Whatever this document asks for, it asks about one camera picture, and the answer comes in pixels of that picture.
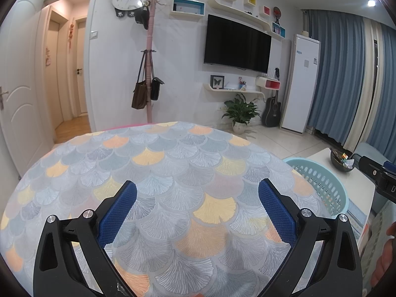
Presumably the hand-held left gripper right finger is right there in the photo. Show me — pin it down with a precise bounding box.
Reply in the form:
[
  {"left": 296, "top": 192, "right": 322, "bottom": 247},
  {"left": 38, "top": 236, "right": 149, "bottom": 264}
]
[{"left": 257, "top": 178, "right": 363, "bottom": 297}]

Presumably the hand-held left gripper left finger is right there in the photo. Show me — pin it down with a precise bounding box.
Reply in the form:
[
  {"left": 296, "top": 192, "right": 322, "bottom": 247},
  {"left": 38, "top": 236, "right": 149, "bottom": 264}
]
[{"left": 32, "top": 180, "right": 138, "bottom": 297}]

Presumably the light blue perforated laundry basket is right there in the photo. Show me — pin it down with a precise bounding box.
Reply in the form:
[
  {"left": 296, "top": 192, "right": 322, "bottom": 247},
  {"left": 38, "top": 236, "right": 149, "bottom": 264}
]
[{"left": 283, "top": 157, "right": 349, "bottom": 220}]

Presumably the black shoulder bag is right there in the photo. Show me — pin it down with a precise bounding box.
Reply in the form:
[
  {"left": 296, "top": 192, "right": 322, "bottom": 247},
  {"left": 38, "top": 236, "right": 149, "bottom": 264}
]
[{"left": 150, "top": 77, "right": 165, "bottom": 101}]

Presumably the person's right hand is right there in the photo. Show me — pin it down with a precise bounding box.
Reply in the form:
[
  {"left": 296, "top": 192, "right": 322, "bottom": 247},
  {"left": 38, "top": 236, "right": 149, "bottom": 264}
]
[{"left": 370, "top": 221, "right": 396, "bottom": 289}]

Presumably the white coffee table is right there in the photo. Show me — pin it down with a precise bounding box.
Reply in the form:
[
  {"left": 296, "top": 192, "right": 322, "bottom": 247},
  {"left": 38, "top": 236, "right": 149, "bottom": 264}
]
[{"left": 305, "top": 148, "right": 379, "bottom": 239}]

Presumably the light green sofa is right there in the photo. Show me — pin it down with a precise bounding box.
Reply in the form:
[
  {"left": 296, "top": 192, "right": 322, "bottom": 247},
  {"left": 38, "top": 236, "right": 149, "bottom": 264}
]
[{"left": 353, "top": 142, "right": 396, "bottom": 180}]

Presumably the dark bowl with snacks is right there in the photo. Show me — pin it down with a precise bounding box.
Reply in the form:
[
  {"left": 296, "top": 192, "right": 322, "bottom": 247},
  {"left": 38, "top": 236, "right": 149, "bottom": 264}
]
[{"left": 329, "top": 148, "right": 356, "bottom": 172}]

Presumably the fan-patterned pastel tablecloth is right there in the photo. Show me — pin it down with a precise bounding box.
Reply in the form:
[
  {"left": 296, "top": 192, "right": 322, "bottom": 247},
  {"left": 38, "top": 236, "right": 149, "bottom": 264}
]
[{"left": 0, "top": 121, "right": 328, "bottom": 297}]

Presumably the beige curtain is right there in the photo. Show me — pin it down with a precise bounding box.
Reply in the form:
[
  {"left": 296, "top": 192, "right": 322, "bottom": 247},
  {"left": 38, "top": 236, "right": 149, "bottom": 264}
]
[{"left": 343, "top": 15, "right": 384, "bottom": 153}]

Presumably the black acoustic guitar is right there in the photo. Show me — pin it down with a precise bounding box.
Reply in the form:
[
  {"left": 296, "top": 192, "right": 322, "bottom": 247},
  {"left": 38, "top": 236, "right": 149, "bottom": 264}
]
[{"left": 261, "top": 90, "right": 282, "bottom": 127}]

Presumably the potted green plant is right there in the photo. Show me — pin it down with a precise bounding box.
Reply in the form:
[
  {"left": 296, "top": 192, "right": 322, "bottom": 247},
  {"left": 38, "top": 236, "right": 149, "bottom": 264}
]
[{"left": 221, "top": 94, "right": 261, "bottom": 135}]

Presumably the brown tote bag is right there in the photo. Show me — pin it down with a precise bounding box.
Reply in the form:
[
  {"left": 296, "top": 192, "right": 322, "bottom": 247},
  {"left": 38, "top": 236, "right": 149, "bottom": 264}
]
[{"left": 131, "top": 51, "right": 149, "bottom": 110}]

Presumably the white and pink box shelf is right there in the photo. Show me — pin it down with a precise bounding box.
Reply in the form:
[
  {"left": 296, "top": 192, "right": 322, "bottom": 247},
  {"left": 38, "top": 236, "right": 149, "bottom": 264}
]
[{"left": 256, "top": 77, "right": 280, "bottom": 90}]

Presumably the white standing air conditioner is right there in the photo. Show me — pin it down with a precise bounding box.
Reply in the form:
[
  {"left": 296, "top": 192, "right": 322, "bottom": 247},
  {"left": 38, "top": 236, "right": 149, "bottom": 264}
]
[{"left": 280, "top": 33, "right": 321, "bottom": 134}]

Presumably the pink coat rack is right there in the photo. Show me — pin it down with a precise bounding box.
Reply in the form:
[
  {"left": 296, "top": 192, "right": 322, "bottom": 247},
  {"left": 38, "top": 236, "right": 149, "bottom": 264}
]
[{"left": 114, "top": 0, "right": 180, "bottom": 128}]

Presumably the white hallway door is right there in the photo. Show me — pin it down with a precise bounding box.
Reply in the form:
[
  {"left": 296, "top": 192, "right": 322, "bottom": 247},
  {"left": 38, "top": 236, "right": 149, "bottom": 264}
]
[{"left": 74, "top": 19, "right": 89, "bottom": 115}]

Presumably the white room door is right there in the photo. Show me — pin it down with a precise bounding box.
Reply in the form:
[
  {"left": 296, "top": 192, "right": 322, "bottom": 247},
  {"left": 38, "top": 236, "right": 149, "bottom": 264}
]
[{"left": 0, "top": 0, "right": 54, "bottom": 189}]

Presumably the black flat screen television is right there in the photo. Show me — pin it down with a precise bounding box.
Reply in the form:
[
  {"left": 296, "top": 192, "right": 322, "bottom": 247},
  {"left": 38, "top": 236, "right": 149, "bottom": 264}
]
[{"left": 203, "top": 14, "right": 272, "bottom": 74}]

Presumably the black cap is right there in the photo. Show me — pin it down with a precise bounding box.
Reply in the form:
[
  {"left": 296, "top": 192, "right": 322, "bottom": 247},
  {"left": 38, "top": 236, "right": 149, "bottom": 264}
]
[{"left": 134, "top": 6, "right": 150, "bottom": 30}]

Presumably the blue framed box shelf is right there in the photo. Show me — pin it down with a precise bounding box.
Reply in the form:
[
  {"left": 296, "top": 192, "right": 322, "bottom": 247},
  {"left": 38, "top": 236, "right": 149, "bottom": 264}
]
[{"left": 170, "top": 0, "right": 206, "bottom": 17}]

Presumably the long white curved wall shelf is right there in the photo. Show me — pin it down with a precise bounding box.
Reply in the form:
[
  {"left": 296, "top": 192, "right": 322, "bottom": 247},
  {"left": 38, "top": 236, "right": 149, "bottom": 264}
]
[{"left": 209, "top": 0, "right": 285, "bottom": 39}]

